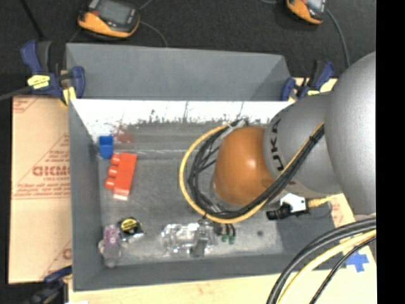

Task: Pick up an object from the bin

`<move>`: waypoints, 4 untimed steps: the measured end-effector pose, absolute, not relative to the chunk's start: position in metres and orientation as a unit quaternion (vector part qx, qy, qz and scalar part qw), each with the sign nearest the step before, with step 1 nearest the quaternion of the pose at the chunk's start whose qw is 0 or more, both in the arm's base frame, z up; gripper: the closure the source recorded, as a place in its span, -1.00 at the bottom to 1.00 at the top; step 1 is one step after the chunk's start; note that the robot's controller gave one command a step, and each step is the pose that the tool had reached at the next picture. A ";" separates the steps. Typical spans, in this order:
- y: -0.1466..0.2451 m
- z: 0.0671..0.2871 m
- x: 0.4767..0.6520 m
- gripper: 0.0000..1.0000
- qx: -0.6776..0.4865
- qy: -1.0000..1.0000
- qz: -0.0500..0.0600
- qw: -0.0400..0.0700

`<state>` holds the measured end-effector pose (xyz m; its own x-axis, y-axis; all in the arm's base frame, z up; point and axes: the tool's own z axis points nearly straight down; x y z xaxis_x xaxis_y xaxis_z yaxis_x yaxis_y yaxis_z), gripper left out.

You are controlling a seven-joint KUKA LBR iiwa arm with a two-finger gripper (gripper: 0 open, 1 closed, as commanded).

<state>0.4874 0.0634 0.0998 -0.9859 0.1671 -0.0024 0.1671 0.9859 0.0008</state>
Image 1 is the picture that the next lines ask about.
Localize black cylinder on white bracket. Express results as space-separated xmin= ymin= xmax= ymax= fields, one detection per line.
xmin=266 ymin=192 xmax=308 ymax=221

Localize blue block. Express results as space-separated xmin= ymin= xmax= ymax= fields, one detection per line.
xmin=99 ymin=134 xmax=115 ymax=160

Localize black and yellow tape measure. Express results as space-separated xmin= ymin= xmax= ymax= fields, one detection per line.
xmin=117 ymin=217 xmax=146 ymax=243

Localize grey metal bin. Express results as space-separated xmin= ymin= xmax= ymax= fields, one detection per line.
xmin=65 ymin=42 xmax=338 ymax=291

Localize clear glass thing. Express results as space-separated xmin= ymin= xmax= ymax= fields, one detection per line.
xmin=161 ymin=222 xmax=216 ymax=257

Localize purple and grey toy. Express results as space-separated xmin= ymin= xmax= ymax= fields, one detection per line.
xmin=97 ymin=224 xmax=123 ymax=269

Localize red toy building brick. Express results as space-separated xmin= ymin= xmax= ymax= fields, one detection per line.
xmin=104 ymin=152 xmax=139 ymax=201

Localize brown cardboard board red print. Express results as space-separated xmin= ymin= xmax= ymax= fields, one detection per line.
xmin=8 ymin=94 xmax=356 ymax=285

